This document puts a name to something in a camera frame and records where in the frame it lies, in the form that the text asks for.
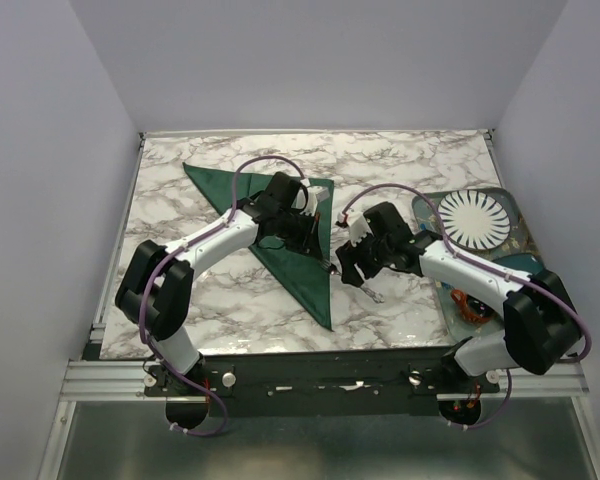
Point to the teal oval dish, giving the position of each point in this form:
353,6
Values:
526,262

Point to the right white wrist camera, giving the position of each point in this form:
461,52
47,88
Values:
359,232

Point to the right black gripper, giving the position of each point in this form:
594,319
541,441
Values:
347,255

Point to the silver metal fork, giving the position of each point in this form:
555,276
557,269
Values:
333,270

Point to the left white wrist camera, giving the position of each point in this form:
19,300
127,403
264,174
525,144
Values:
313,195

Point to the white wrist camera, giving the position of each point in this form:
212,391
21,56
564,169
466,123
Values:
313,195
359,232

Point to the orange black mug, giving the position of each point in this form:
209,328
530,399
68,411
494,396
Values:
472,310

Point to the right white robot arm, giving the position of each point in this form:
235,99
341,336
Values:
538,328

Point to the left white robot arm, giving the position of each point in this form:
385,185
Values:
156,289

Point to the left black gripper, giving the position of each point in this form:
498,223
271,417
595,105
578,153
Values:
309,243

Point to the white blue striped plate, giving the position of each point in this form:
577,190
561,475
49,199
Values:
474,220

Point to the green patterned serving tray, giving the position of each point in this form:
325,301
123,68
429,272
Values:
519,241

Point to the dark green cloth napkin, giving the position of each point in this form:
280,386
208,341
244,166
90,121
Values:
300,275

